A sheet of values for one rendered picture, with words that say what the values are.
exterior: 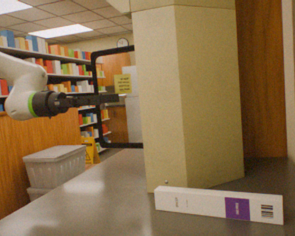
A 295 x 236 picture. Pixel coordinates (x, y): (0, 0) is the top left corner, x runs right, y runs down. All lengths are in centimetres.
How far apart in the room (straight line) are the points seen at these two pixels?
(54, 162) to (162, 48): 231
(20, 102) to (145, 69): 50
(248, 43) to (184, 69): 41
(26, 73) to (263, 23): 86
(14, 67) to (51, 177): 196
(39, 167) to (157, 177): 234
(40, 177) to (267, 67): 249
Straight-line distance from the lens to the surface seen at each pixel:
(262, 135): 106
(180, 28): 71
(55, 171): 290
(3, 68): 112
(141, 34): 72
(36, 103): 100
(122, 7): 75
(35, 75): 111
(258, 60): 104
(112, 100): 97
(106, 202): 73
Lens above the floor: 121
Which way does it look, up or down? 5 degrees down
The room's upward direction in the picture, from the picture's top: 5 degrees counter-clockwise
